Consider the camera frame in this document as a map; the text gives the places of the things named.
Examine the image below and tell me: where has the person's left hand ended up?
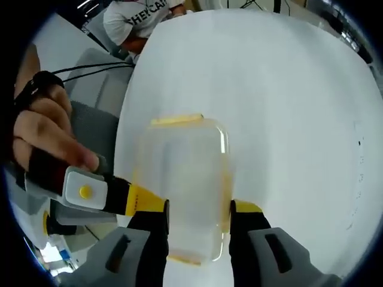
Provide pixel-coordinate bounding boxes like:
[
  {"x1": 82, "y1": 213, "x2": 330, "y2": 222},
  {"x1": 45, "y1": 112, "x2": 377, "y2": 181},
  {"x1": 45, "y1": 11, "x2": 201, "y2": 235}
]
[{"x1": 12, "y1": 85, "x2": 102, "y2": 176}]

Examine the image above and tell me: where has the black tripod stand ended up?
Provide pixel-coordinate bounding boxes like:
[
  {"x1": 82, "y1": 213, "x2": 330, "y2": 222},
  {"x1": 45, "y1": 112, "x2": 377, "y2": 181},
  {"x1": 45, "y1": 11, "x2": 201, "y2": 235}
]
[{"x1": 224, "y1": 0, "x2": 302, "y2": 15}]

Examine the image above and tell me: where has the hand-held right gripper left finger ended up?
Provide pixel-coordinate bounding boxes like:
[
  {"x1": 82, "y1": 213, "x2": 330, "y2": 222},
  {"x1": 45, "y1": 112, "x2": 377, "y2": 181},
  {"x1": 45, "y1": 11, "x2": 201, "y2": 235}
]
[{"x1": 68, "y1": 199, "x2": 171, "y2": 287}]

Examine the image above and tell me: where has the grey chair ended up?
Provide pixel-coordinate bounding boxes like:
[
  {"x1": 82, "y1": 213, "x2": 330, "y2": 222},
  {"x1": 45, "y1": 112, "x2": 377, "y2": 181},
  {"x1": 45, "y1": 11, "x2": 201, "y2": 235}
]
[{"x1": 69, "y1": 47, "x2": 134, "y2": 152}]

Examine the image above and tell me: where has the black cable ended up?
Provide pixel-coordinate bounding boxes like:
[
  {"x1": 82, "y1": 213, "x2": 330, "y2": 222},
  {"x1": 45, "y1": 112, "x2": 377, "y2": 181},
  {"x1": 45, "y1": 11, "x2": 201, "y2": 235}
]
[{"x1": 50, "y1": 60, "x2": 134, "y2": 82}]

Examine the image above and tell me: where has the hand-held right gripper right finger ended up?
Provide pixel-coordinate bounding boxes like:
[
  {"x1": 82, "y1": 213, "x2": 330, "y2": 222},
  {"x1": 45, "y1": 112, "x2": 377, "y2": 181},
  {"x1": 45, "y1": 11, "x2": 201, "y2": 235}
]
[{"x1": 229, "y1": 199, "x2": 342, "y2": 287}]

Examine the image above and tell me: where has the black wrist strap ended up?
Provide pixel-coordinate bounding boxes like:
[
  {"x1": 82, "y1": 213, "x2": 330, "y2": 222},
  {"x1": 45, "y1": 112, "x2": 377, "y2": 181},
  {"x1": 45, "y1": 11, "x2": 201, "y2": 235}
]
[{"x1": 13, "y1": 70, "x2": 66, "y2": 109}]

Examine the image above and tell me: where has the clear box with yellow buckle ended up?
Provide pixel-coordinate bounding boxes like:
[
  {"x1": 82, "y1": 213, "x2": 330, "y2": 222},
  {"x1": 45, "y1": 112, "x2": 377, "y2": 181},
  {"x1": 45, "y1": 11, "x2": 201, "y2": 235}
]
[{"x1": 130, "y1": 112, "x2": 236, "y2": 266}]

